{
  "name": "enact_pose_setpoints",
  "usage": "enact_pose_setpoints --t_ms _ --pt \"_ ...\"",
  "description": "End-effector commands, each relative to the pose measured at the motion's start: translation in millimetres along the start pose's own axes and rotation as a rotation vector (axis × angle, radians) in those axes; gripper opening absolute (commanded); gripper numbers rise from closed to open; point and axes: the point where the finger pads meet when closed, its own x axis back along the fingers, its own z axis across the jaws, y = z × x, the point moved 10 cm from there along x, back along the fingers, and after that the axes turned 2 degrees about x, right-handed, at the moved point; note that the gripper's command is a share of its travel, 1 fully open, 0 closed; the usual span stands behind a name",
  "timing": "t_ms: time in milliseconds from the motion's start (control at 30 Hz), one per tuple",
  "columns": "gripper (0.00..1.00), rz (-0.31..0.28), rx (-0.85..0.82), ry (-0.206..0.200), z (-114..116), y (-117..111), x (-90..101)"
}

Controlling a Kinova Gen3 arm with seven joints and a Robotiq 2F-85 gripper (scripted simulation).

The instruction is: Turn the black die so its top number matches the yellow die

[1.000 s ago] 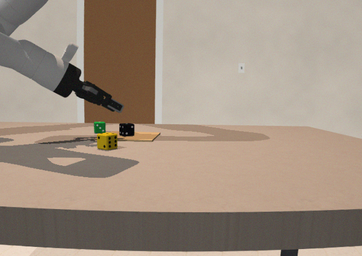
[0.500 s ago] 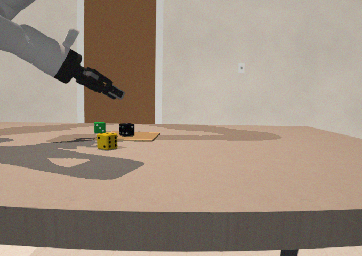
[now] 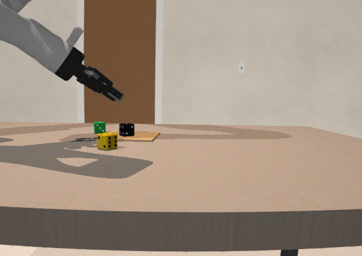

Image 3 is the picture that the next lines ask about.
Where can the green die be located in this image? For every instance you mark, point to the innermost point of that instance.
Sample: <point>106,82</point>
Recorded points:
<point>99,127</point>

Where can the yellow die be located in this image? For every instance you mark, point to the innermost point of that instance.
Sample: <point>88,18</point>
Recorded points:
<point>107,141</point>

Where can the tan square mat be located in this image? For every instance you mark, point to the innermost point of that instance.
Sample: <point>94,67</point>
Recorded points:
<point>138,136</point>

